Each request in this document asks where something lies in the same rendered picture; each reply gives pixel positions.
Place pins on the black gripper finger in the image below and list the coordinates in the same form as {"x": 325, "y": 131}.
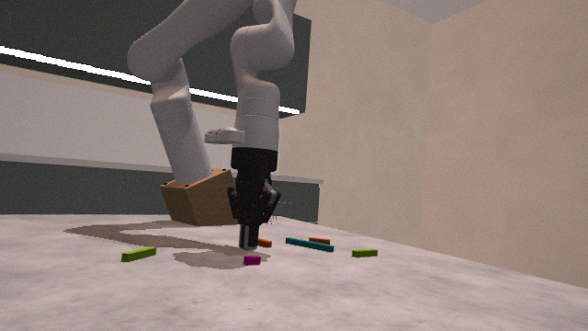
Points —
{"x": 268, "y": 202}
{"x": 235, "y": 195}

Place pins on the turquoise rod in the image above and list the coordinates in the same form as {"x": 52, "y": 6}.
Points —
{"x": 309, "y": 244}

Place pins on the lime green rod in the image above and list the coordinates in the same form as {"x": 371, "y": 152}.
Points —
{"x": 365, "y": 253}
{"x": 138, "y": 254}

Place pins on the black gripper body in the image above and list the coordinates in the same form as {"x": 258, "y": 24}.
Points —
{"x": 258, "y": 163}

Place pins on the orange rod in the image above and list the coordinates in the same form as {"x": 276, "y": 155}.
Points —
{"x": 264, "y": 243}
{"x": 319, "y": 240}

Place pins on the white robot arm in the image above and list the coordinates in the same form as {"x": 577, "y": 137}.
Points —
{"x": 156, "y": 57}

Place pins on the small magenta block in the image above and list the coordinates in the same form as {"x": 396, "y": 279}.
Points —
{"x": 252, "y": 260}

